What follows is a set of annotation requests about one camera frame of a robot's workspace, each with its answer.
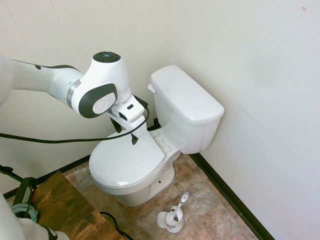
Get white toilet brush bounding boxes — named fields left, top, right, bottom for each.
left=162, top=191, right=190, bottom=225

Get black camera cable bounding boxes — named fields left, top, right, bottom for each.
left=0, top=99, right=151, bottom=145

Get white toilet brush holder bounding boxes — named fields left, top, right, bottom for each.
left=156, top=205, right=186, bottom=234

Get white toilet tank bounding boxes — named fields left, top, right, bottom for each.
left=152, top=91, right=222, bottom=155

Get dark wooden table top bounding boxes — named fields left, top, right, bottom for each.
left=31, top=170, right=121, bottom=240

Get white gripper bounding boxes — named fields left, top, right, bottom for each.
left=109, top=94, right=148, bottom=146

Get white toilet seat lid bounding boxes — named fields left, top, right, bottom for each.
left=89, top=129, right=167, bottom=187

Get thin black cable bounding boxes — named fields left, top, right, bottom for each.
left=99, top=211, right=136, bottom=240

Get black camera stand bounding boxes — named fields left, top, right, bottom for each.
left=0, top=164, right=39, bottom=219

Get green coiled cable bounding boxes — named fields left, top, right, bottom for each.
left=10, top=202, right=40, bottom=224

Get white toilet tank lid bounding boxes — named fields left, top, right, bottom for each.
left=149, top=64, right=225, bottom=126

